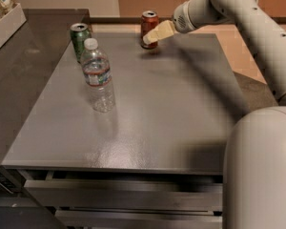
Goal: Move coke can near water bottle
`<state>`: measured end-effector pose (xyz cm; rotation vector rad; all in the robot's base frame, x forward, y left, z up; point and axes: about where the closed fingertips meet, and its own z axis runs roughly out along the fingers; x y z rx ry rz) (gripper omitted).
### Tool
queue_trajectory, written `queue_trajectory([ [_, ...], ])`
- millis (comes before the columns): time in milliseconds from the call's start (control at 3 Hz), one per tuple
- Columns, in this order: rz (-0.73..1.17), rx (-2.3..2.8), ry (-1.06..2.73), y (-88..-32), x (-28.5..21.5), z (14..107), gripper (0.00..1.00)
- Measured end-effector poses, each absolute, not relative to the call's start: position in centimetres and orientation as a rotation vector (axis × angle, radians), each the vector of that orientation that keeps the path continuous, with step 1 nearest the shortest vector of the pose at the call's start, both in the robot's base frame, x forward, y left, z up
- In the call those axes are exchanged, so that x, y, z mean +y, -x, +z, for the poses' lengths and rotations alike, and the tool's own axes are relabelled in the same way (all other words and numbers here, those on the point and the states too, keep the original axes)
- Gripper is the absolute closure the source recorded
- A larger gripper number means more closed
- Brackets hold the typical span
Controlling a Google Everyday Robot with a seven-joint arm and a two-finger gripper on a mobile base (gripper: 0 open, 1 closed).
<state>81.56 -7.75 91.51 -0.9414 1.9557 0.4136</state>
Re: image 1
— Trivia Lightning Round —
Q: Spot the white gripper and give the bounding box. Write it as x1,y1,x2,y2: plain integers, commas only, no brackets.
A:
143,2,194,45

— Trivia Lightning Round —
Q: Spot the red coke can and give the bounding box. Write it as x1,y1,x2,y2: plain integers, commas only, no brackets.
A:
141,10,159,50

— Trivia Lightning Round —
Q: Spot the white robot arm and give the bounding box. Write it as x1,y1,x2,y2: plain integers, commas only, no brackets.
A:
143,0,286,229

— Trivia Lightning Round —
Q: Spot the clear plastic water bottle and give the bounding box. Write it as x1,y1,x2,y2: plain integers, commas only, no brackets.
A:
80,38,115,113

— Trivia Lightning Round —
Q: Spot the green soda can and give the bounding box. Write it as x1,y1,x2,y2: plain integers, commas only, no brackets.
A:
70,23,92,61

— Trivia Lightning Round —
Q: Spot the dark side counter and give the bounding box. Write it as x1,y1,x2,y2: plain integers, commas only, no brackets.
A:
0,9,90,229

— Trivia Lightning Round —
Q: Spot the white snack box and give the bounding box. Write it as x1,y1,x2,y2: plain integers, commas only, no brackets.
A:
0,3,27,49

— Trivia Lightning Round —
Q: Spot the upper metal drawer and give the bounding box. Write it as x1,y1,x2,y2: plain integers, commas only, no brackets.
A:
25,172,222,212

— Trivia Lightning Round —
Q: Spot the metal drawer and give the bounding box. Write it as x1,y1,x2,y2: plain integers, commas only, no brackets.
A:
25,172,222,212
55,210,223,229

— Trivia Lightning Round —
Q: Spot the lower metal drawer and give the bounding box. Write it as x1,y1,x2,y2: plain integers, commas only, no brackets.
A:
55,210,223,229

